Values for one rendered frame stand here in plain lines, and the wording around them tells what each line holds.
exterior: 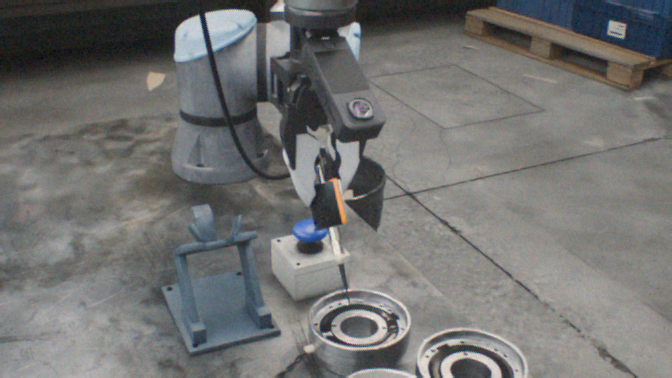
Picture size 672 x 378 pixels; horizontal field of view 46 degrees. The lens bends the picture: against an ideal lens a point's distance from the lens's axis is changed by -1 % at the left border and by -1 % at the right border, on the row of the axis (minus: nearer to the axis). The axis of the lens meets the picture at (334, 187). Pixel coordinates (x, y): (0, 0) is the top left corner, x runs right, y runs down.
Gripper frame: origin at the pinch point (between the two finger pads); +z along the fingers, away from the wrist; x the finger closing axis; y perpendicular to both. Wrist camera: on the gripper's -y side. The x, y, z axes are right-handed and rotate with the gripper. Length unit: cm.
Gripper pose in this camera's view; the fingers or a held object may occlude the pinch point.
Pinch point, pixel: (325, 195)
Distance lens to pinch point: 84.9
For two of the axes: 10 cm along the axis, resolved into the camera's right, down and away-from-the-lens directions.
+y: -4.0, -4.2, 8.1
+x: -9.1, 1.7, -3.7
